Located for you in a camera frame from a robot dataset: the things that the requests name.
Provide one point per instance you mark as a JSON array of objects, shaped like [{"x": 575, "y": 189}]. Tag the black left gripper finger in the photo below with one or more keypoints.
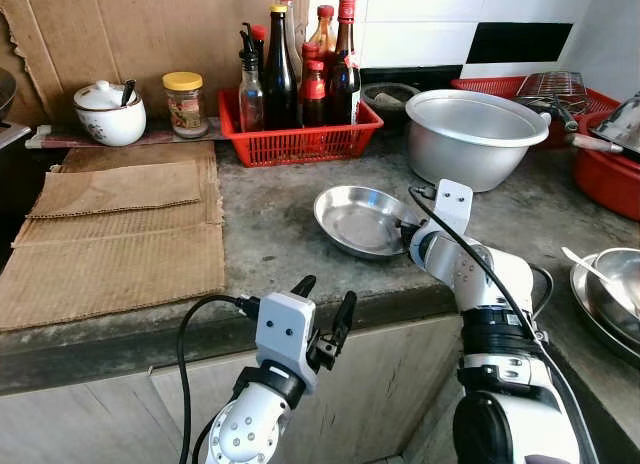
[
  {"x": 345, "y": 316},
  {"x": 303, "y": 286}
]

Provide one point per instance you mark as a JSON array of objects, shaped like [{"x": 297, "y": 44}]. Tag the shallow steel dish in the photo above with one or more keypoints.
[{"x": 362, "y": 222}]

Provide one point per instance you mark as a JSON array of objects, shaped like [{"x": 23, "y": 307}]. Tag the steel spoon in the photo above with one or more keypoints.
[{"x": 597, "y": 275}]

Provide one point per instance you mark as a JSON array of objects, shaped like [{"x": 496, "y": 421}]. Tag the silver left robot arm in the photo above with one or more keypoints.
[{"x": 245, "y": 429}]

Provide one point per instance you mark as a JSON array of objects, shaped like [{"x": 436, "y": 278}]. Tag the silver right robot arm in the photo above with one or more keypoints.
[{"x": 490, "y": 284}]

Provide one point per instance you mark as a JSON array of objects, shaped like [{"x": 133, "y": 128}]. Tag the grey cabinet front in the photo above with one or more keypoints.
[{"x": 400, "y": 384}]

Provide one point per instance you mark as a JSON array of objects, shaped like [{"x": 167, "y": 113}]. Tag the large aluminium pot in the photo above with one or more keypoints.
[{"x": 470, "y": 144}]

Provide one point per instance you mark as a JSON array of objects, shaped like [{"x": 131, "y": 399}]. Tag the red plastic bottle basket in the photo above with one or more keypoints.
[{"x": 300, "y": 144}]

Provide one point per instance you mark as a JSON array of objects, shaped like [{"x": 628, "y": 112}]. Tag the small grey bowl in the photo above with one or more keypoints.
[{"x": 388, "y": 96}]

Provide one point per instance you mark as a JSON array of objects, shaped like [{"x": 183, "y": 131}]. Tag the flat red plastic basket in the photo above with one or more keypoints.
[{"x": 480, "y": 84}]

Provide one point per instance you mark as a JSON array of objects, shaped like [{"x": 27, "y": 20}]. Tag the small bottle red label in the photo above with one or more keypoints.
[{"x": 313, "y": 92}]

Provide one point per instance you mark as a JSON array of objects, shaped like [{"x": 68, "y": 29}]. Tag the dark bottle long red cap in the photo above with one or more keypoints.
[{"x": 345, "y": 64}]

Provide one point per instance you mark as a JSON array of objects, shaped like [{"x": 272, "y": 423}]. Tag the large steel bowl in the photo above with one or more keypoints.
[{"x": 585, "y": 309}]

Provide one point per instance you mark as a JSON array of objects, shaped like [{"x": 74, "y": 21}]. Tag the large brown cardboard sheet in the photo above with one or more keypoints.
[{"x": 110, "y": 269}]

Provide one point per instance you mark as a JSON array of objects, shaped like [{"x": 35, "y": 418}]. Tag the clear bottle black spout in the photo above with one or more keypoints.
[{"x": 250, "y": 99}]

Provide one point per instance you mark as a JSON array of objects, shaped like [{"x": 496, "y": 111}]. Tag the red plastic basin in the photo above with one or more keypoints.
[{"x": 605, "y": 179}]

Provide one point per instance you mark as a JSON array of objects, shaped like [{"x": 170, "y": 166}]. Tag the dark bottle yellow cap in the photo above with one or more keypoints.
[{"x": 278, "y": 74}]

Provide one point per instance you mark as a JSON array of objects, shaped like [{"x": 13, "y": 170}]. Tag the small brown cardboard sheet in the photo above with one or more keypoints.
[{"x": 115, "y": 189}]

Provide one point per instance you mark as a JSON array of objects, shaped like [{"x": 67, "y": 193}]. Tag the small steel bowl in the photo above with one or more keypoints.
[{"x": 618, "y": 289}]

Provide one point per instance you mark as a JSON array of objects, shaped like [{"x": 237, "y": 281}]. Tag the glass jar yellow lid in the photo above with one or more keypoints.
[{"x": 185, "y": 106}]

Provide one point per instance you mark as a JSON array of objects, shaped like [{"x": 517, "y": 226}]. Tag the amber bottle red cap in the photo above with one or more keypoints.
[{"x": 322, "y": 32}]

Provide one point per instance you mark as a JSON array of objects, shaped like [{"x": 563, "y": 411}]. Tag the white ceramic lidded pot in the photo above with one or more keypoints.
[{"x": 108, "y": 119}]

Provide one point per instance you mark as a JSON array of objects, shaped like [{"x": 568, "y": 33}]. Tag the tall clear bottle red cap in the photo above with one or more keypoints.
[{"x": 288, "y": 9}]

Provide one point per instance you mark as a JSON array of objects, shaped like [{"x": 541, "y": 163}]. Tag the flat wooden board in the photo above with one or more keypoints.
[{"x": 60, "y": 136}]

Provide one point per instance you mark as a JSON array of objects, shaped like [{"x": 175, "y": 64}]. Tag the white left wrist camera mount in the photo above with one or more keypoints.
[{"x": 285, "y": 334}]

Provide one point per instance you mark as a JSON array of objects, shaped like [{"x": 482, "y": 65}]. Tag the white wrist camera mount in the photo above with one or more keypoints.
[
  {"x": 285, "y": 334},
  {"x": 452, "y": 204}
]

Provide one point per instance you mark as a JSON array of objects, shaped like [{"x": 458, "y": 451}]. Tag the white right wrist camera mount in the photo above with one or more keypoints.
[{"x": 452, "y": 204}]

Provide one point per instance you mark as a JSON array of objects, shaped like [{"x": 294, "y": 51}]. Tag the brown cardboard wall sheet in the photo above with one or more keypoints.
[{"x": 130, "y": 44}]

